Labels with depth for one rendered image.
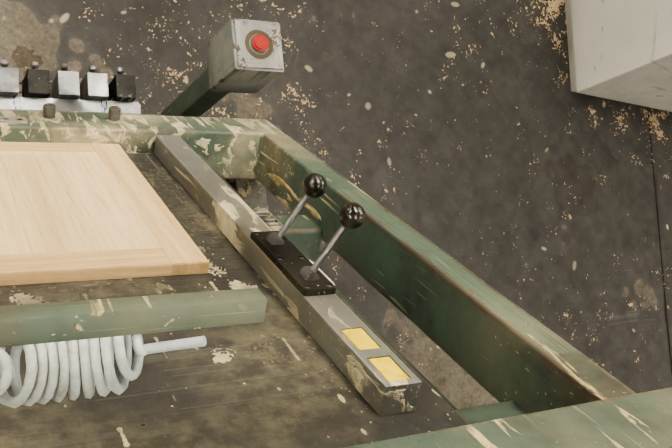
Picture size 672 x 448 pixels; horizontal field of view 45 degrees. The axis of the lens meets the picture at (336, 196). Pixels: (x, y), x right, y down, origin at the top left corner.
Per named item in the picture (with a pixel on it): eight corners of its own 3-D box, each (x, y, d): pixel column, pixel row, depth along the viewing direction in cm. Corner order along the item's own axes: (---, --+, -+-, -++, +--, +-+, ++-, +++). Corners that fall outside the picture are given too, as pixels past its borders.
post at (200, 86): (154, 136, 264) (240, 59, 199) (155, 154, 263) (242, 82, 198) (135, 135, 261) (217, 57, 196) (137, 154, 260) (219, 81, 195)
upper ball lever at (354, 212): (308, 281, 117) (362, 205, 116) (319, 294, 114) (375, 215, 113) (289, 271, 115) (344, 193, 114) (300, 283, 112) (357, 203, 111)
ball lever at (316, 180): (275, 247, 127) (324, 176, 126) (284, 257, 124) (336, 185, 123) (257, 236, 124) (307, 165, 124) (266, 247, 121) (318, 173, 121)
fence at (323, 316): (176, 153, 173) (178, 135, 172) (415, 410, 96) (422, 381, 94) (153, 153, 171) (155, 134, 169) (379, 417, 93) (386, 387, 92)
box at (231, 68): (250, 48, 201) (280, 21, 186) (254, 95, 199) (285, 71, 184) (204, 44, 195) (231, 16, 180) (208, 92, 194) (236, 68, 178)
